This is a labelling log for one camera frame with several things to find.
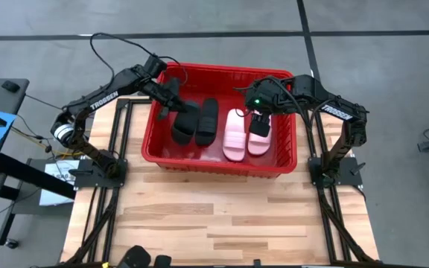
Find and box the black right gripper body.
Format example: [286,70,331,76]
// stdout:
[242,77,293,116]

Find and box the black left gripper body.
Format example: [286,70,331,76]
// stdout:
[153,77,185,121]

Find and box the pink slide sandal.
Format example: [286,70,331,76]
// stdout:
[247,109,274,156]
[221,107,248,162]

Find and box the black slide sandal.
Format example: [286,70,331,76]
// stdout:
[194,98,220,147]
[171,100,202,146]

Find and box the red plastic bin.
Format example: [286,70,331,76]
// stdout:
[141,61,299,179]

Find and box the white paper sheet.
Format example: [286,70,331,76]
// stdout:
[38,159,80,207]

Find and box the small black rounded object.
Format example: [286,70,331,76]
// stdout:
[153,254,173,268]

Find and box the large black rounded object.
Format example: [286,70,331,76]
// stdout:
[116,244,152,268]

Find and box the black computer mouse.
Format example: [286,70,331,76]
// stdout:
[1,80,21,93]

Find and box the grey desk foot plate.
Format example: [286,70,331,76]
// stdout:
[11,158,76,217]

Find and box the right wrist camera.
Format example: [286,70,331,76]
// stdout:
[250,89,271,112]

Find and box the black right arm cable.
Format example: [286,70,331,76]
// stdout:
[232,76,337,126]

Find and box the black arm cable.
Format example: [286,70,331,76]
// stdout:
[232,76,337,126]
[89,31,171,81]

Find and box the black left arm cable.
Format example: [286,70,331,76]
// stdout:
[89,31,171,81]

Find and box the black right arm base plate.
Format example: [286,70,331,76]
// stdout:
[308,156,366,187]

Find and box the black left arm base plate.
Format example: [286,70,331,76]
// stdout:
[69,158,129,188]

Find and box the yellow cable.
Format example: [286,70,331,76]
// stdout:
[11,126,85,158]

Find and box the black aluminium rail frame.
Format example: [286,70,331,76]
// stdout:
[60,97,154,267]
[298,95,381,267]

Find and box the thin black desk cable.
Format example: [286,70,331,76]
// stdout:
[24,94,67,112]

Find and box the black cable with connector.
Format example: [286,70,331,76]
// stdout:
[11,113,57,165]

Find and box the black desk frame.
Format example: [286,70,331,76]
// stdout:
[0,152,77,246]

